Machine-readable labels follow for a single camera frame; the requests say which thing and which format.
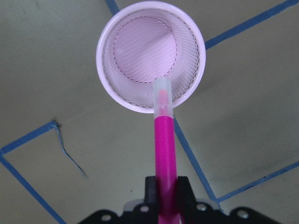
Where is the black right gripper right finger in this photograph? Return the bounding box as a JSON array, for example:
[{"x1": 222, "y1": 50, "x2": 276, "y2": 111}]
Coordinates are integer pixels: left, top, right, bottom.
[{"x1": 176, "y1": 176, "x2": 197, "y2": 224}]

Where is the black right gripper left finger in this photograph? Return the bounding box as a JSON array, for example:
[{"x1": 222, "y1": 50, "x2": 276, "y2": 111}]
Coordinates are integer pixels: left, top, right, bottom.
[{"x1": 144, "y1": 176, "x2": 160, "y2": 210}]

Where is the pink highlighter pen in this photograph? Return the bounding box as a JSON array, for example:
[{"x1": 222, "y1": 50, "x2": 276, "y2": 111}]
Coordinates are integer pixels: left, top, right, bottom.
[{"x1": 153, "y1": 77, "x2": 180, "y2": 224}]

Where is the pink mesh cup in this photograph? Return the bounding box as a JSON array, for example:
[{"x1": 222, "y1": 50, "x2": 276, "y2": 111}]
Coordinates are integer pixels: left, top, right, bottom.
[{"x1": 96, "y1": 1, "x2": 206, "y2": 113}]

